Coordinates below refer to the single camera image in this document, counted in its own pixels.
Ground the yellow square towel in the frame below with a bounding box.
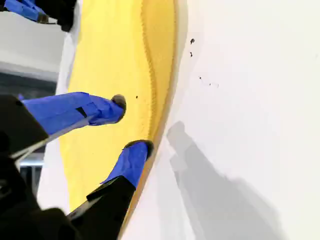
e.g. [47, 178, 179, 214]
[58, 0, 189, 240]

